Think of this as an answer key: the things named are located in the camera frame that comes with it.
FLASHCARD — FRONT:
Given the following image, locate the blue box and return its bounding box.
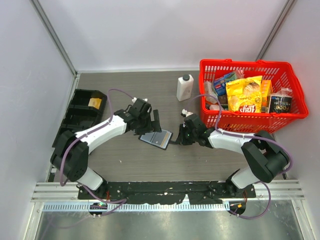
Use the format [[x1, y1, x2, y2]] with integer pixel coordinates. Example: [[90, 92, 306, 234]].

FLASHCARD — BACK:
[[212, 77, 227, 96]]

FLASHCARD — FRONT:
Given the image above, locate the yellow card in tray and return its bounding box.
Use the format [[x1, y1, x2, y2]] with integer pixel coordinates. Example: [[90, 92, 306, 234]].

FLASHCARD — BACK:
[[88, 97, 102, 109]]

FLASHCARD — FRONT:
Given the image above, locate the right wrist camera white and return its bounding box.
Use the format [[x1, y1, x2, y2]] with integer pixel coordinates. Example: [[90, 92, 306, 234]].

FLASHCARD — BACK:
[[180, 108, 194, 118]]

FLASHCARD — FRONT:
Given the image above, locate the orange snack box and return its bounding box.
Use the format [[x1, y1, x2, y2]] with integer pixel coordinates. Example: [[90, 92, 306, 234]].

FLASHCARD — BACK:
[[261, 79, 273, 113]]

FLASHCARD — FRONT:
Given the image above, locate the black leather card holder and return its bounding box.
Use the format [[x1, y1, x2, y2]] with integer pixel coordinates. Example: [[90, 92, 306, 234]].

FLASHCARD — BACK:
[[138, 129, 178, 150]]

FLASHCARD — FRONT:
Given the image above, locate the yellow Lays chips bag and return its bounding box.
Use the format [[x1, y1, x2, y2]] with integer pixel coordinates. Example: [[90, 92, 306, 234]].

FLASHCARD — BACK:
[[225, 75, 263, 113]]

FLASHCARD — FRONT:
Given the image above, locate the black snack package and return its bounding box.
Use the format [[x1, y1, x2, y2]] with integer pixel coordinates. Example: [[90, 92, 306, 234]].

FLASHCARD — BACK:
[[267, 87, 293, 114]]

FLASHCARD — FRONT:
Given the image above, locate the red plastic shopping basket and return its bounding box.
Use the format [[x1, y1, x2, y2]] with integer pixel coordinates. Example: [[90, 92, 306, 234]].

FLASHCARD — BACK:
[[198, 59, 309, 133]]

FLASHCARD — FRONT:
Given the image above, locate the black compartment tray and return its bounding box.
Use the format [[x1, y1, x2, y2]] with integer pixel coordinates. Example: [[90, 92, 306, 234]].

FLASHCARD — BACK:
[[52, 89, 108, 148]]

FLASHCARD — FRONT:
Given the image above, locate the white bottle black cap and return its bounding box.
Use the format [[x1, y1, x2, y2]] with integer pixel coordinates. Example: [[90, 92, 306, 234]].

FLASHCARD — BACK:
[[176, 74, 194, 102]]

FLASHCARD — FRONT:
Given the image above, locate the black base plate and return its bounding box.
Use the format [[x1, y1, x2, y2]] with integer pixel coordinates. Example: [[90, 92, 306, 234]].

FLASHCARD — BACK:
[[91, 180, 256, 205]]

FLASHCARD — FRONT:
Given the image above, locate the white cable duct rail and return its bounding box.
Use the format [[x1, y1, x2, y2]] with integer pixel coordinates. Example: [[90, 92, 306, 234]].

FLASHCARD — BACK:
[[42, 201, 230, 212]]

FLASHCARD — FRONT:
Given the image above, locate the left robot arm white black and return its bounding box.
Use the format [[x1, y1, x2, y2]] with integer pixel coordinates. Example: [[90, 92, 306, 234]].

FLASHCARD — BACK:
[[50, 98, 162, 199]]

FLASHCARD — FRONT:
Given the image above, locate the pale wrapped snack pack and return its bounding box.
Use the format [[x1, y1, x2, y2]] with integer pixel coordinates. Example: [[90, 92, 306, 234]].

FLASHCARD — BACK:
[[203, 81, 218, 105]]

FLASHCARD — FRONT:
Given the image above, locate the green sponge pack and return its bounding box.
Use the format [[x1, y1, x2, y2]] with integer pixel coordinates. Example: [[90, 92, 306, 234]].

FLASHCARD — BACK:
[[223, 71, 243, 83]]

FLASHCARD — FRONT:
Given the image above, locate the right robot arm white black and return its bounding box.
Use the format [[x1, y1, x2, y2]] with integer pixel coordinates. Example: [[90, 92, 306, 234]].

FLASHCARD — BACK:
[[177, 112, 291, 198]]

